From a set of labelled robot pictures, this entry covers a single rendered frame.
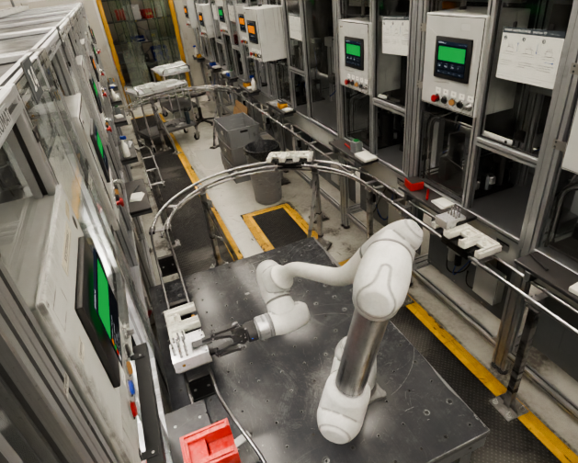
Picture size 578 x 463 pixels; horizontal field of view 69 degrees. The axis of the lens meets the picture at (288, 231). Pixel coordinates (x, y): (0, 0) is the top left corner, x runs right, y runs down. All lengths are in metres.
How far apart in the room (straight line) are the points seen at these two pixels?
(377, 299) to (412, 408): 0.82
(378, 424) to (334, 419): 0.30
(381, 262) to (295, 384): 0.92
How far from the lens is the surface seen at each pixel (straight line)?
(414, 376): 1.91
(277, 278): 1.58
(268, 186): 4.49
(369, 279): 1.07
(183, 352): 1.57
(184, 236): 4.30
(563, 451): 2.71
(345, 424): 1.51
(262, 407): 1.83
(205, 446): 1.47
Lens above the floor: 2.16
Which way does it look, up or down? 32 degrees down
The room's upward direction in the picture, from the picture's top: 7 degrees counter-clockwise
